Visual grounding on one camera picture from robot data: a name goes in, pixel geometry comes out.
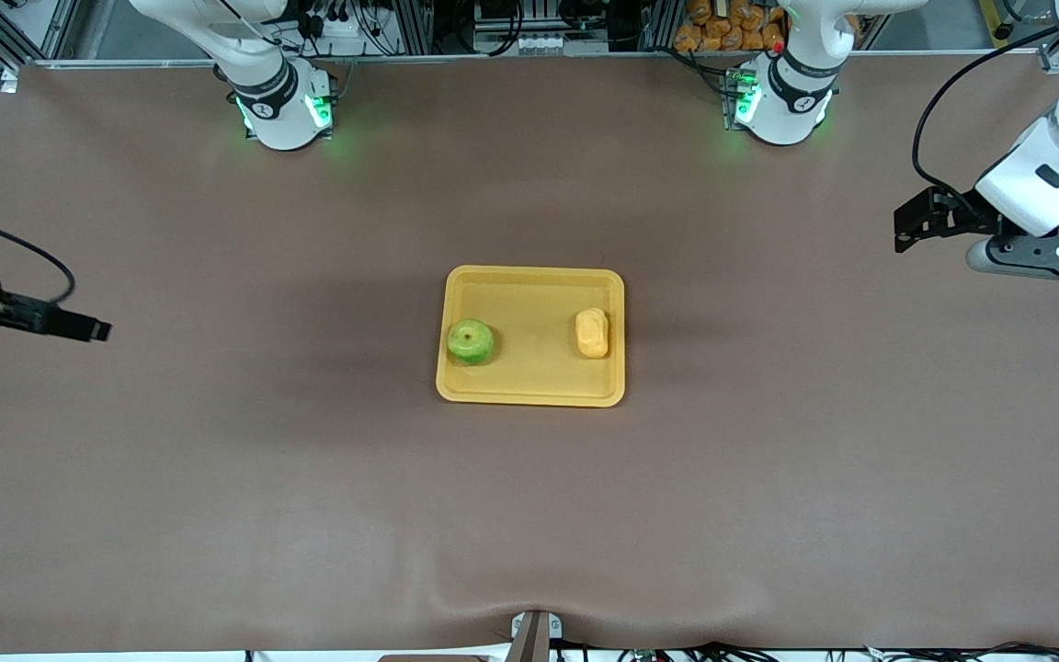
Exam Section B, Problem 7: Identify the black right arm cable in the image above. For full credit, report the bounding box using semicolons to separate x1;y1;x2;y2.
0;204;76;304

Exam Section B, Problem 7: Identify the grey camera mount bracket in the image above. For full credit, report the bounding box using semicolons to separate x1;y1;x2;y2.
509;610;564;662

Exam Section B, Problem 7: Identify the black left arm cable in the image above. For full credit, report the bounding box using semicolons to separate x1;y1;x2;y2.
912;26;1059;203

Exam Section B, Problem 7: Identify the brown table mat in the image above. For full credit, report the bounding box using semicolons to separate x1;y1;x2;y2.
0;55;1059;656

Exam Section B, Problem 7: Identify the yellow plastic tray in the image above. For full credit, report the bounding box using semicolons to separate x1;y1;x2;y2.
436;265;627;408

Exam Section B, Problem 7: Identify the aluminium frame post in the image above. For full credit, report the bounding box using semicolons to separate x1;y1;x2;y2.
0;0;80;93

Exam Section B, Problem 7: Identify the aluminium table edge rail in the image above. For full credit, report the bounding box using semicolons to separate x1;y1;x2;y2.
19;51;1045;70

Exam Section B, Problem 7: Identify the yellow potato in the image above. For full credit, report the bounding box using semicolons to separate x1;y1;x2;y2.
575;307;610;360

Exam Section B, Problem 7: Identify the green apple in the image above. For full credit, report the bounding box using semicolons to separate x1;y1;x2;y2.
447;318;496;366

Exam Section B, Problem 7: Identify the black cable bundle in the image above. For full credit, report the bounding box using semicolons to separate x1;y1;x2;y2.
617;641;1059;662

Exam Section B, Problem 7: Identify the white power strip with plugs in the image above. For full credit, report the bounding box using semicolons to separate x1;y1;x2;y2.
295;5;365;42

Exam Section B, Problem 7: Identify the orange objects pile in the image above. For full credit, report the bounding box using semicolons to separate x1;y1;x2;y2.
674;0;788;52

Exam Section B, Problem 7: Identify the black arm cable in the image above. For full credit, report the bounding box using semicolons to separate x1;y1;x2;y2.
912;26;1059;203
0;204;76;304

